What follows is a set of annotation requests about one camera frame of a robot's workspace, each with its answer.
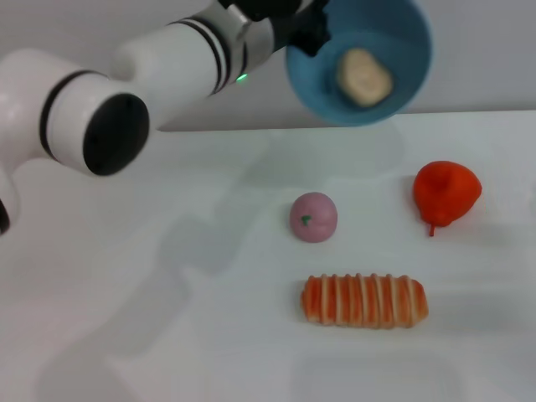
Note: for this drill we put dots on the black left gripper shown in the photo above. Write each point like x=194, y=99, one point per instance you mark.
x=305, y=25

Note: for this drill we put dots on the beige egg yolk pastry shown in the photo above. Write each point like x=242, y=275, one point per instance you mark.
x=364, y=77

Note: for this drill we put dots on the blue bowl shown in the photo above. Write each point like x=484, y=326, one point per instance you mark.
x=377, y=96

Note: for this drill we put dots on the orange striped bread loaf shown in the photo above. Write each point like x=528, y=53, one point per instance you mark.
x=364, y=301

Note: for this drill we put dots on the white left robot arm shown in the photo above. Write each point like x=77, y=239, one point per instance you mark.
x=125, y=96

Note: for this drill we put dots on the pink round fruit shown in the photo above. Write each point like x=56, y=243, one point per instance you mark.
x=314, y=218

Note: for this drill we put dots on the red pear toy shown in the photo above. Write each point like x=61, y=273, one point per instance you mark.
x=446, y=192

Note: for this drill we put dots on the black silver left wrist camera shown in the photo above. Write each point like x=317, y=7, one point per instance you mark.
x=264, y=8

